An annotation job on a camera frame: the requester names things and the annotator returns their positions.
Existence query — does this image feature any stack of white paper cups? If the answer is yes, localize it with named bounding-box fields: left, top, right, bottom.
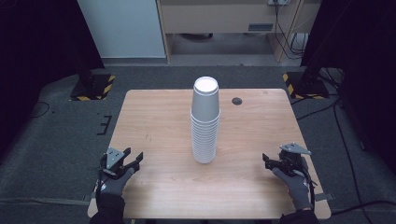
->
left=190, top=76, right=221, bottom=165

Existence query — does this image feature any black curtain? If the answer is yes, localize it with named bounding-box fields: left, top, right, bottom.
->
left=300, top=0, right=396, bottom=175
left=0, top=0, right=106, bottom=158

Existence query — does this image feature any hazard-striped stand base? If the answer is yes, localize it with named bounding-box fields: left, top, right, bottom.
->
left=282, top=71, right=330, bottom=100
left=69, top=73, right=117, bottom=102

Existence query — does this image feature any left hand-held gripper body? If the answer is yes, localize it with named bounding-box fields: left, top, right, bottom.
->
left=99, top=147, right=136, bottom=181

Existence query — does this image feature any person's right hand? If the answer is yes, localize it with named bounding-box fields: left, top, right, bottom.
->
left=272, top=167, right=314, bottom=211

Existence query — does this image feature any grey tape strip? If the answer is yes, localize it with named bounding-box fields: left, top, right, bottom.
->
left=314, top=192, right=334, bottom=202

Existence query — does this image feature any person's left hand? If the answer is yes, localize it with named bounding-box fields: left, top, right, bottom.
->
left=96, top=167, right=136, bottom=197

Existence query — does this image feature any black floor cable loop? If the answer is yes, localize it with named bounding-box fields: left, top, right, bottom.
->
left=25, top=101, right=51, bottom=119

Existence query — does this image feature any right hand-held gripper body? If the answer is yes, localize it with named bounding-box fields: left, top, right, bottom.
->
left=278, top=142, right=313, bottom=178

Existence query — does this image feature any bundle of desk cables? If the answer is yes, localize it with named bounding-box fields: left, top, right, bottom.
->
left=273, top=2, right=310, bottom=61

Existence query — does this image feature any light wooden desk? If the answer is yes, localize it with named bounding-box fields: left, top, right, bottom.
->
left=156, top=0, right=322, bottom=63

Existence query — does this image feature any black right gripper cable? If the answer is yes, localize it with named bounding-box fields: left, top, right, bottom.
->
left=290, top=157, right=318, bottom=209

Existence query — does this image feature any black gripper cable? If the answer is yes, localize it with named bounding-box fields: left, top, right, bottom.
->
left=290, top=157, right=318, bottom=209
left=94, top=154, right=108, bottom=202

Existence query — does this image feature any long black floor cable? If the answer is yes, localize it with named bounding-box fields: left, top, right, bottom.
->
left=330, top=99, right=396, bottom=224

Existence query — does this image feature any white panel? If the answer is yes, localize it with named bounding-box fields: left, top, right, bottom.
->
left=77, top=0, right=167, bottom=60

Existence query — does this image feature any short black floor cable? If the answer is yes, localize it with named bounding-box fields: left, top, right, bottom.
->
left=295, top=102, right=338, bottom=122

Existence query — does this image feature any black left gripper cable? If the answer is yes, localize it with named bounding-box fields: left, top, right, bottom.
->
left=94, top=154, right=108, bottom=202

